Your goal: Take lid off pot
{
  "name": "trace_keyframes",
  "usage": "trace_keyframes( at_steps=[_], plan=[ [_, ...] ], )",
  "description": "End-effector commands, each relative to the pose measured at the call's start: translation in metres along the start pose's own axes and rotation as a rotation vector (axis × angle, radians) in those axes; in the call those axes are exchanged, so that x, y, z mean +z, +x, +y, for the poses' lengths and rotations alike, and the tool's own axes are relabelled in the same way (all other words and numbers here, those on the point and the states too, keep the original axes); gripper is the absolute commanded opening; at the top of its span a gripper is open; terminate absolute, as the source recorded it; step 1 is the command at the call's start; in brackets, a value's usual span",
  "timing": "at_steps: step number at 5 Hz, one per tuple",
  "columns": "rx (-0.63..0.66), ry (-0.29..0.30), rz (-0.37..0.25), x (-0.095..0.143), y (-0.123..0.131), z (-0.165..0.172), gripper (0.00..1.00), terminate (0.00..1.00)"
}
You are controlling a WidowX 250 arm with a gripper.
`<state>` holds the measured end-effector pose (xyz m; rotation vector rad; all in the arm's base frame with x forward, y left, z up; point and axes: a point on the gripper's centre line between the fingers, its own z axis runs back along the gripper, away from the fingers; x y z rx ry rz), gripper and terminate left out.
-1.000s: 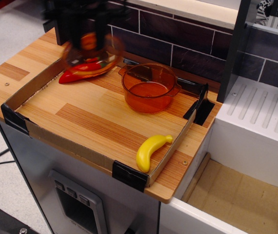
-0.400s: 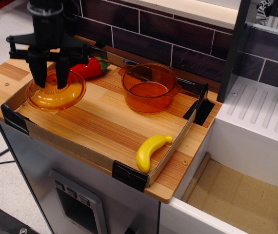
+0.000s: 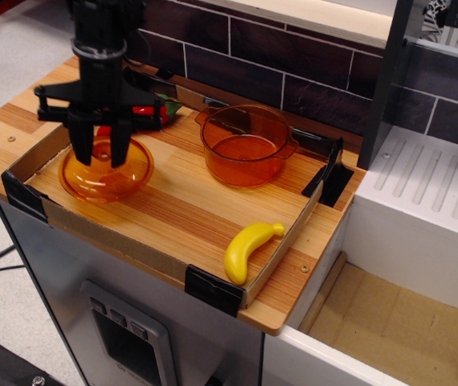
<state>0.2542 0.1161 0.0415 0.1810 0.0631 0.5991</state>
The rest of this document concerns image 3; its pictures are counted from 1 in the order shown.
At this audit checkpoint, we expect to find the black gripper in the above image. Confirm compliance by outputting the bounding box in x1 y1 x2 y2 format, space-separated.
35 56 164 168

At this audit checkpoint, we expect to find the orange transparent pot lid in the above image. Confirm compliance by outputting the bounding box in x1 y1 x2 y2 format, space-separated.
59 136 153 203

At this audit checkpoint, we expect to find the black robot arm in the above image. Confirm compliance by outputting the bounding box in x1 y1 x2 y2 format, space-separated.
35 1 164 167

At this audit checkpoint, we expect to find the orange transparent plastic pot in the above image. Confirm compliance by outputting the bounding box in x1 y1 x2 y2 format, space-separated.
195 105 299 187

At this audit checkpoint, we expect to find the red toy chili pepper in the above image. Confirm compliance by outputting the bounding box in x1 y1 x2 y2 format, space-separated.
96 93 182 136

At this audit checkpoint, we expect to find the cardboard fence with black tape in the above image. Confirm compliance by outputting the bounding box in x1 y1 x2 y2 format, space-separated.
2 76 365 331

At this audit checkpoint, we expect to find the yellow toy banana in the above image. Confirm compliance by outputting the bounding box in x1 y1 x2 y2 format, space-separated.
224 222 285 285

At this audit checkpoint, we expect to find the silver toy dishwasher front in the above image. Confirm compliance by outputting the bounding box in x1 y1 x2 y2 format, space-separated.
0 200 264 385

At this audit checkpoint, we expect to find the white toy sink unit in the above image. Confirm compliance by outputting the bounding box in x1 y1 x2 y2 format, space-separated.
262 128 458 385

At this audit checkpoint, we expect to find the dark shelf upright post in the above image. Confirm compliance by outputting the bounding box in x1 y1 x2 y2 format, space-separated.
357 1 412 170

